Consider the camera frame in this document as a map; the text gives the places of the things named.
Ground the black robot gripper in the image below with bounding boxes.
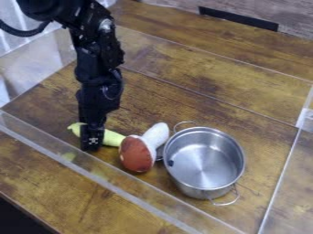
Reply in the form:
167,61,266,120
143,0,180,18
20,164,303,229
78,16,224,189
76,69,123,151

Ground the green handled metal spoon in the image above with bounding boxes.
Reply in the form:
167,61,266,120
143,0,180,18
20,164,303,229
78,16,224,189
66,122,127,149

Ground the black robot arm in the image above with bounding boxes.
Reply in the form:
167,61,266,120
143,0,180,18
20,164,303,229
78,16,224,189
17,0,124,151

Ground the brown plush mushroom toy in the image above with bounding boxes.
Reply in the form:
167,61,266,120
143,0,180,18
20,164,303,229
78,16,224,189
118,122,169,173

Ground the clear acrylic front barrier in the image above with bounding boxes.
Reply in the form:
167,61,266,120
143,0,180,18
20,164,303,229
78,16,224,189
0,110,244,234

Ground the clear acrylic barrier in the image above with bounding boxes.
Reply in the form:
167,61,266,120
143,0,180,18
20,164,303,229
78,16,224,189
258,86,313,234
0,110,244,234

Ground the stainless steel pot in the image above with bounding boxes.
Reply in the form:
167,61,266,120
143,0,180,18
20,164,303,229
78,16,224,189
163,121,246,207

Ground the clear acrylic right barrier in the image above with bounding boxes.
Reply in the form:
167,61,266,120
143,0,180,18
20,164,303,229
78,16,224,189
258,86,313,234

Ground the black cable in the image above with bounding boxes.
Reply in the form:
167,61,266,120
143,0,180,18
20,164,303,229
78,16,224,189
0,18,52,38

